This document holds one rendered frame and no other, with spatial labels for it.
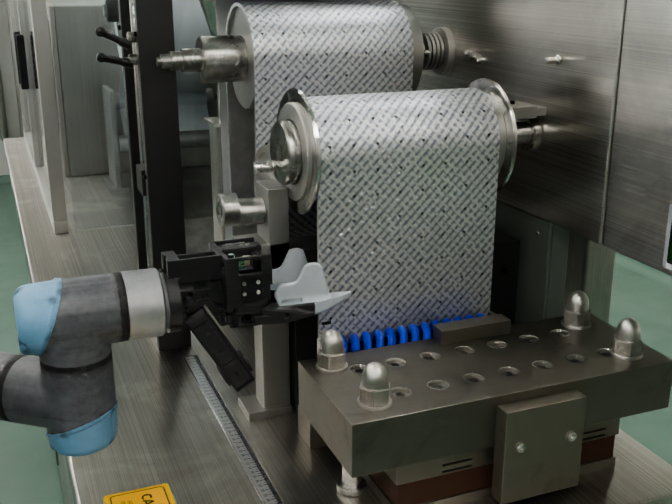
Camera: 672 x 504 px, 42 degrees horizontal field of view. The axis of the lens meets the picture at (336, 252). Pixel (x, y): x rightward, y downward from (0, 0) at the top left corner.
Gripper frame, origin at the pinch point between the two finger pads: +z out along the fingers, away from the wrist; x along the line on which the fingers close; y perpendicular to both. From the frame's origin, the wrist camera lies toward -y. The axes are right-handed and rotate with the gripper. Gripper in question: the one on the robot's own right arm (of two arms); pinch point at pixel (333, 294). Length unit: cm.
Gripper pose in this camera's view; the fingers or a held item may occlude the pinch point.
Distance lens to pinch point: 103.8
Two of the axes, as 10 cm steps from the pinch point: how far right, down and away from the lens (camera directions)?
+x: -3.7, -2.9, 8.8
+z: 9.3, -1.1, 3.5
